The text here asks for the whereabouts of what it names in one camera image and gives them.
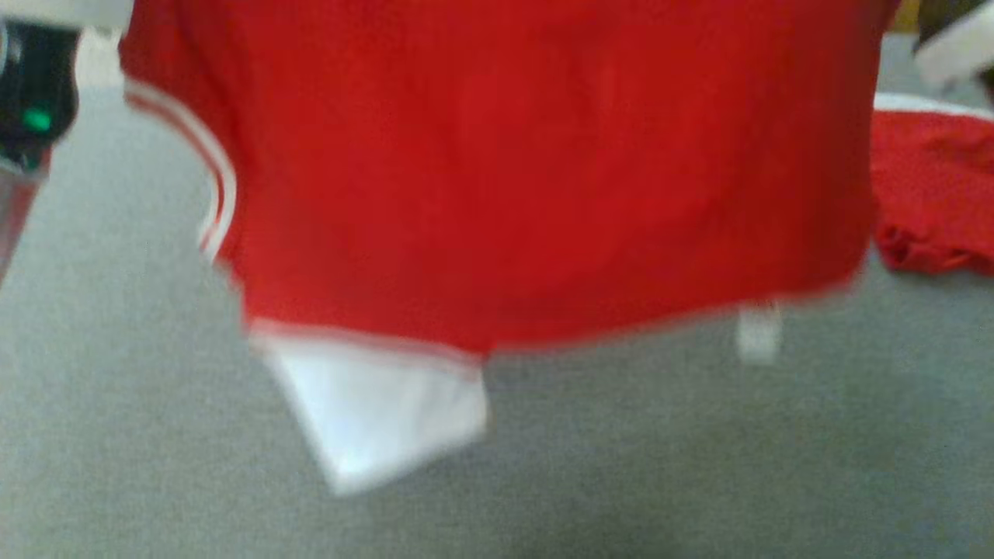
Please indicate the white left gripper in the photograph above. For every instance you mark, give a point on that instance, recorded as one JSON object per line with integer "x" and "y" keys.
{"x": 62, "y": 11}

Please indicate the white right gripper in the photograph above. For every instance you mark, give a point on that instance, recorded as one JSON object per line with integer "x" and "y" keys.
{"x": 963, "y": 46}

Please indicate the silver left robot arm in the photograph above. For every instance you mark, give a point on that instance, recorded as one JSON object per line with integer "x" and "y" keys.
{"x": 31, "y": 93}

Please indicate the large grey sofa seat cushion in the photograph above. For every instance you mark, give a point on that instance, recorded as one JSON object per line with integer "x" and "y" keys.
{"x": 621, "y": 466}

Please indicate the red white basketball shorts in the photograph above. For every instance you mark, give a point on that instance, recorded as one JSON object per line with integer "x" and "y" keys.
{"x": 932, "y": 186}

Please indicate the red white basketball jersey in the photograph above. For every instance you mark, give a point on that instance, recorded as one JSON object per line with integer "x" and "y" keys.
{"x": 543, "y": 171}

